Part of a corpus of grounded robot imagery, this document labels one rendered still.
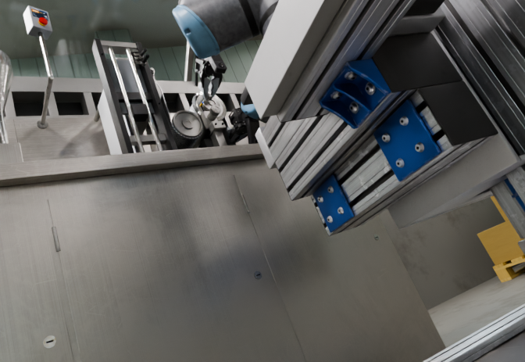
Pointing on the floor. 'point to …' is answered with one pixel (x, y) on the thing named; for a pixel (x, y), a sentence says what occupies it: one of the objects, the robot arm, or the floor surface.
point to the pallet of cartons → (503, 247)
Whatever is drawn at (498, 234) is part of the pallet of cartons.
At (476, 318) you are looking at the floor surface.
